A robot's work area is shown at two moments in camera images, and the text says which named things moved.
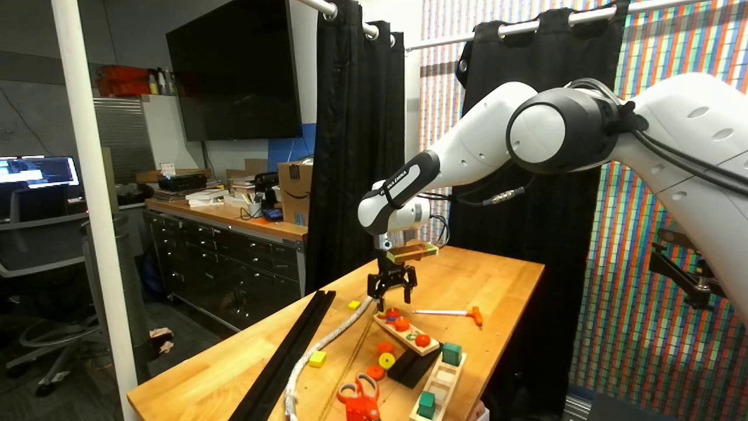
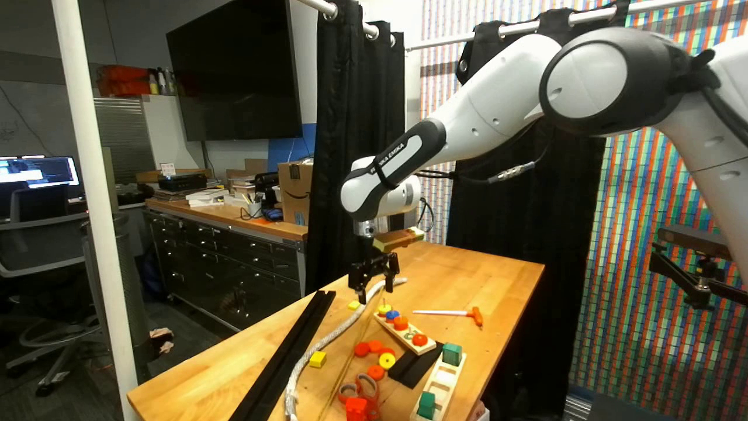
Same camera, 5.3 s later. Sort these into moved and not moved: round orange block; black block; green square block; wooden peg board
Moved: round orange block
Not moved: black block; wooden peg board; green square block
